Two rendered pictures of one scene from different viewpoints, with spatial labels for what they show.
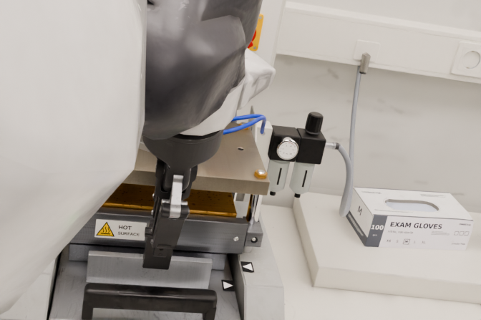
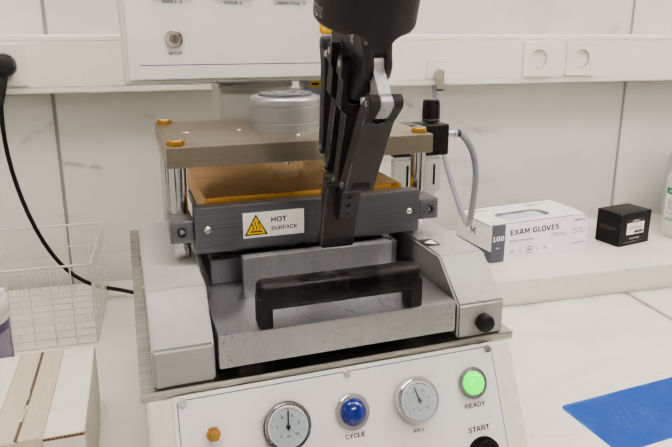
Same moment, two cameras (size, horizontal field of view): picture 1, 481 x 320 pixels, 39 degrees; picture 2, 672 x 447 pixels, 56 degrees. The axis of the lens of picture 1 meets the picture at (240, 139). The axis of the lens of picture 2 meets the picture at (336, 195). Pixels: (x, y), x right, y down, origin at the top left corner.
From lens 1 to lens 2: 0.32 m
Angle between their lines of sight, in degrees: 11
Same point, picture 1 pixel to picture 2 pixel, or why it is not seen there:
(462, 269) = (593, 262)
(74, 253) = (218, 273)
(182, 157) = (384, 22)
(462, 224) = (576, 220)
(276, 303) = (481, 268)
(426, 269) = (561, 269)
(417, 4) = (474, 16)
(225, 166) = not seen: hidden behind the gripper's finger
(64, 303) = (229, 319)
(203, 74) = not seen: outside the picture
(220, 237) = (390, 212)
